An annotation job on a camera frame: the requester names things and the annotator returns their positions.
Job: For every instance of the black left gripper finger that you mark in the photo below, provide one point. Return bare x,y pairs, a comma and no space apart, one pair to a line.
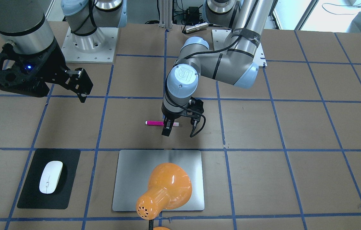
167,126

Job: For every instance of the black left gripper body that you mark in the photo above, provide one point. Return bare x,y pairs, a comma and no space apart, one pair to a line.
169,116

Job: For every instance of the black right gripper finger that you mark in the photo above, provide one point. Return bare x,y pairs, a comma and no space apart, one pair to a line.
79,82

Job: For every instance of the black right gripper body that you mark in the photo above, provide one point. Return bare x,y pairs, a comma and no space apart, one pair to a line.
53,66

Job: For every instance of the pink highlighter pen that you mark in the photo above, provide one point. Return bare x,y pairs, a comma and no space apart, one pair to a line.
159,123

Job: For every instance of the white computer mouse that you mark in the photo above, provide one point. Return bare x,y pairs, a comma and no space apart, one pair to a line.
50,177

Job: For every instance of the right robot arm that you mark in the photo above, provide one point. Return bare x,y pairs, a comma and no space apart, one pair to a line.
23,22

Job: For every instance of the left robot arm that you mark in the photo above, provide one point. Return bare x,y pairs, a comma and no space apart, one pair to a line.
233,64

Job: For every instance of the silver laptop notebook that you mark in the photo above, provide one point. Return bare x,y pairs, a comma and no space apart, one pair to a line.
135,167

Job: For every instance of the black mousepad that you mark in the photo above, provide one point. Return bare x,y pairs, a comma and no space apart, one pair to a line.
31,197

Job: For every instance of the orange desk lamp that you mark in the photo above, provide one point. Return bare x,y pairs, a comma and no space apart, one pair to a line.
169,187

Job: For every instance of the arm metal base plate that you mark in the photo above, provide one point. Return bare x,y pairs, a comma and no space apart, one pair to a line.
219,37
103,48

